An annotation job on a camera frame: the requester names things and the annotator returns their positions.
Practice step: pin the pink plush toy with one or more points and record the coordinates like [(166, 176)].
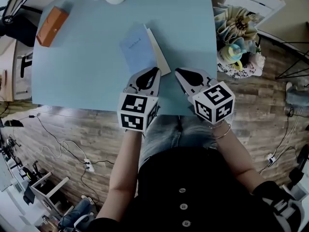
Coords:
[(257, 60)]

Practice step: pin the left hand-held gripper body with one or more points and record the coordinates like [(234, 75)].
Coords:
[(135, 112)]

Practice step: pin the brown table with black legs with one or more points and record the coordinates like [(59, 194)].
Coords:
[(307, 40)]

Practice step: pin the white side table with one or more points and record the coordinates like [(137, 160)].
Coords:
[(39, 198)]

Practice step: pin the orange rectangular box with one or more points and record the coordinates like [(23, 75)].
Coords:
[(50, 26)]

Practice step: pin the person's grey jeans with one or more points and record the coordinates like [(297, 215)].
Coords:
[(164, 134)]

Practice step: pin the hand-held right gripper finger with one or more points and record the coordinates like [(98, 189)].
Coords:
[(184, 88), (193, 77)]

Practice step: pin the person's right forearm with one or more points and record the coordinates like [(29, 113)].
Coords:
[(239, 163)]

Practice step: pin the light wooden desk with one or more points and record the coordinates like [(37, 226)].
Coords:
[(7, 64)]

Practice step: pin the person's left forearm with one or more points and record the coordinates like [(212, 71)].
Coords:
[(123, 173)]

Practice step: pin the white power strip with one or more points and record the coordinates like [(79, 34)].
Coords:
[(89, 165), (271, 158)]

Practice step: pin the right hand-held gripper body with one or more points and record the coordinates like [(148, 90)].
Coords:
[(213, 103)]

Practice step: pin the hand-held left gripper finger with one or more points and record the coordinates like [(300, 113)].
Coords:
[(142, 80), (156, 88)]

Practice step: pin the person's black top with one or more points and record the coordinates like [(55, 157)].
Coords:
[(169, 178)]

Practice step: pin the light blue notebook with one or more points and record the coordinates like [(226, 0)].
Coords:
[(137, 49)]

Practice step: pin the light blue table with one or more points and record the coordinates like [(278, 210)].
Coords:
[(84, 69)]

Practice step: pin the folded paper flower bouquet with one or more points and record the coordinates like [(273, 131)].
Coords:
[(239, 24)]

